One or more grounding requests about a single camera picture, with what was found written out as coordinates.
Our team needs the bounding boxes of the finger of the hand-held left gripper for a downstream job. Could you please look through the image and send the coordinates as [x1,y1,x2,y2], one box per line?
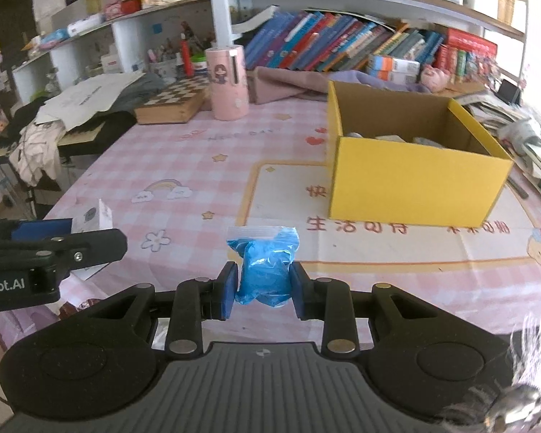
[0,228,128,280]
[0,218,74,248]

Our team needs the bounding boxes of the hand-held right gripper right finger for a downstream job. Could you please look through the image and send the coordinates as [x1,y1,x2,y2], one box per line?
[290,261,440,356]

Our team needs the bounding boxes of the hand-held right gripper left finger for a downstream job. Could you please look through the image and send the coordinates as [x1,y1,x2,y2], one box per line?
[90,261,241,356]

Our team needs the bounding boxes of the small white carton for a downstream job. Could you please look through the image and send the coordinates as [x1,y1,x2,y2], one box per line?
[71,198,114,280]

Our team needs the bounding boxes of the blue plastic bag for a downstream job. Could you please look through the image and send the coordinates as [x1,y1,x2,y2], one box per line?
[225,226,300,310]

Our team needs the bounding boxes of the yellow cardboard box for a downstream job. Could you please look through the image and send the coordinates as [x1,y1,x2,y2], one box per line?
[327,80,515,228]

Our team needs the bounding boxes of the white garment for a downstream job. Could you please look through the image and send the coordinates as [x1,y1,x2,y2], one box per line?
[9,122,66,185]

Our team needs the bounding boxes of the black piano keyboard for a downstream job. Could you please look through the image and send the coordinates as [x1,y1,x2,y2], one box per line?
[56,119,113,161]

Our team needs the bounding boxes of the white paper sheets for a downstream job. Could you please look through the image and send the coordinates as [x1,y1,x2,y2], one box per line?
[35,71,147,131]

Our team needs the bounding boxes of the grey cloth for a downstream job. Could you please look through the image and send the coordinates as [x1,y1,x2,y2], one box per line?
[101,72,167,113]

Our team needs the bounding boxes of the wooden chess board case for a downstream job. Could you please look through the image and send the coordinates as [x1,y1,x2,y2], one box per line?
[134,74,210,126]

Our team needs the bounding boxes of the blue tissue pack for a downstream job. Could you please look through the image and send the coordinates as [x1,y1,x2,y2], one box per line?
[38,29,70,48]

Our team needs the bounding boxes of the pencil holder with pencils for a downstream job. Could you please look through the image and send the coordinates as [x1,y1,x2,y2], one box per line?
[146,22,208,77]

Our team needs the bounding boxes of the pink cylindrical canister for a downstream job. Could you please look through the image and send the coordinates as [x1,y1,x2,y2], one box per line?
[206,45,250,122]

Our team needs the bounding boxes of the mauve cloth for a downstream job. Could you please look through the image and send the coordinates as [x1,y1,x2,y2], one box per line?
[246,67,434,104]

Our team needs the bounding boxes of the orange and blue carton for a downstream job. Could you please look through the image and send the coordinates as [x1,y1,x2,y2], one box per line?
[367,54,421,75]
[372,71,420,86]

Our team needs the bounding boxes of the black pen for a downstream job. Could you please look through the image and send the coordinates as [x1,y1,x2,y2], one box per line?
[507,176,529,200]

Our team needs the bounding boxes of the row of colourful books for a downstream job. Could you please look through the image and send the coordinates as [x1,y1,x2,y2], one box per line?
[243,9,447,73]

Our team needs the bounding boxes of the pink pig toy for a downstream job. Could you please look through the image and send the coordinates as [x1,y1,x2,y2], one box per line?
[420,64,452,92]

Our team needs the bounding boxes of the white bookshelf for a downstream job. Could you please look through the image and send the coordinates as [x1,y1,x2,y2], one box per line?
[11,0,530,113]

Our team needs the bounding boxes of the pile of papers and books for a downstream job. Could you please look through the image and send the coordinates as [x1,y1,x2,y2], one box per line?
[451,83,541,217]

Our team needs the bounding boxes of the set of thick small dictionaries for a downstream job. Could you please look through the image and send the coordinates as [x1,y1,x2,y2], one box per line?
[435,45,467,77]

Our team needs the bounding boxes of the row of small figures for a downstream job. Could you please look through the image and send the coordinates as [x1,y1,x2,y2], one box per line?
[466,52,501,83]

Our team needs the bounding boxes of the large red dictionary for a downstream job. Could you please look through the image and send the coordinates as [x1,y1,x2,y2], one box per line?
[446,28,498,55]

